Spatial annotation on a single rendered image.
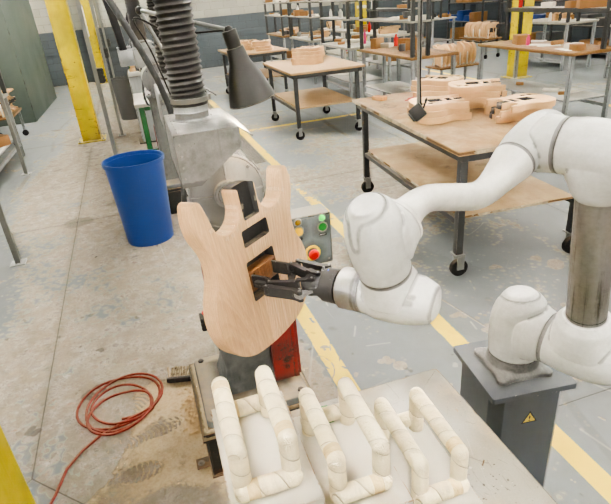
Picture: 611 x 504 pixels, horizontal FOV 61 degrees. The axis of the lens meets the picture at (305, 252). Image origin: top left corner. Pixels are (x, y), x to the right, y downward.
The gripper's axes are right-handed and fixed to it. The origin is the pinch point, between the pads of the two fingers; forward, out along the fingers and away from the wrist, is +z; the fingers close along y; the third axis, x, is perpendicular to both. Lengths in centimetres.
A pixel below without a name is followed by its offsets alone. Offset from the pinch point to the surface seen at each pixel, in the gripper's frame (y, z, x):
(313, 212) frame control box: 62, 27, -12
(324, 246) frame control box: 62, 25, -25
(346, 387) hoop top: -14.3, -27.6, -13.5
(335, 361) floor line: 110, 61, -123
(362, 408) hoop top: -18.0, -33.0, -13.6
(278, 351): 56, 51, -76
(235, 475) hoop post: -43, -24, -9
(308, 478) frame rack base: -33.9, -30.6, -16.2
